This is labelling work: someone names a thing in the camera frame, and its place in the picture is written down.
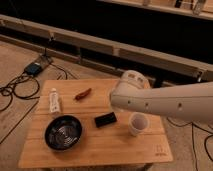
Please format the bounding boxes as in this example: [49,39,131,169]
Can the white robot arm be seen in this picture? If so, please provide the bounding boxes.
[109,70,213,124]

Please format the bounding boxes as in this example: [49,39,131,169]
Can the white ceramic cup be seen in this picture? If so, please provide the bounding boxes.
[128,112,149,136]

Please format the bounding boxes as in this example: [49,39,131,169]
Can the red chili pepper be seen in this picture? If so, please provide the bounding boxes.
[74,88,92,101]

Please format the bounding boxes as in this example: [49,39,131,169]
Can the black rectangular block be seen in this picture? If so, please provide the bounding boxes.
[94,112,117,128]

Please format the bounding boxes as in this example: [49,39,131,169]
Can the wooden table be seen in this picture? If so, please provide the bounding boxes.
[19,79,173,168]

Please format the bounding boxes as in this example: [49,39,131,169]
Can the white plastic bottle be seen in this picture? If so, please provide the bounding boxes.
[49,88,60,113]

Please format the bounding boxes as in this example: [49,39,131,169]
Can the black bowl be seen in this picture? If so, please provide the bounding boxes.
[44,115,82,151]

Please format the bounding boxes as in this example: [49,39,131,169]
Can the black power adapter box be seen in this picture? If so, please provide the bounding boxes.
[24,63,42,76]

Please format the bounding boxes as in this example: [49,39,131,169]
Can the black floor cables right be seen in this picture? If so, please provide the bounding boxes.
[166,116,213,164]

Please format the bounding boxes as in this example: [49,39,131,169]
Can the black floor cables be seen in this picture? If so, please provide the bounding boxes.
[166,116,213,164]
[0,43,78,113]

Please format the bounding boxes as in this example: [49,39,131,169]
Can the black floor cables left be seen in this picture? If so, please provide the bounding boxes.
[0,43,78,113]

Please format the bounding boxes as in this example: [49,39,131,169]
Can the wooden rail beam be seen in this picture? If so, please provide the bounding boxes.
[0,14,213,81]

